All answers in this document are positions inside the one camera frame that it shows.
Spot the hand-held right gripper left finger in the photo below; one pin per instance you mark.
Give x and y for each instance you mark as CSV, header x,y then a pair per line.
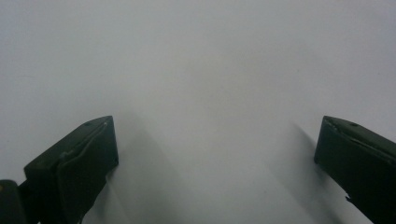
x,y
74,171

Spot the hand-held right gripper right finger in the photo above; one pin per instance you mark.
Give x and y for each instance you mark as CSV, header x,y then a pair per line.
x,y
358,158

